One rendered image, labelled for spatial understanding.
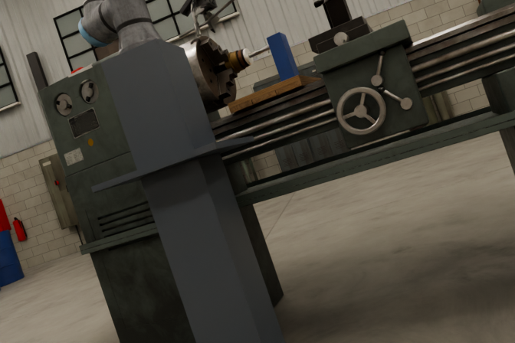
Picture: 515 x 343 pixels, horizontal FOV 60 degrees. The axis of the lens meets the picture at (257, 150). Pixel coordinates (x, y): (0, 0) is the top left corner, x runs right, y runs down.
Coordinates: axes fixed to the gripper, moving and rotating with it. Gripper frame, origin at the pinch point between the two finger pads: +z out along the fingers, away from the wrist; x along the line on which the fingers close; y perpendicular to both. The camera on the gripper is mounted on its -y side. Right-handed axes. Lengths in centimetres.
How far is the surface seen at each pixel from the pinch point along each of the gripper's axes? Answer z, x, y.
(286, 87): 43, -13, 33
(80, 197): 56, -22, -67
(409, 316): 130, -2, 49
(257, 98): 42.5, -13.3, 20.9
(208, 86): 29.8, -11.9, 1.2
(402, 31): 44, -23, 77
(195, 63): 20.1, -15.6, 0.5
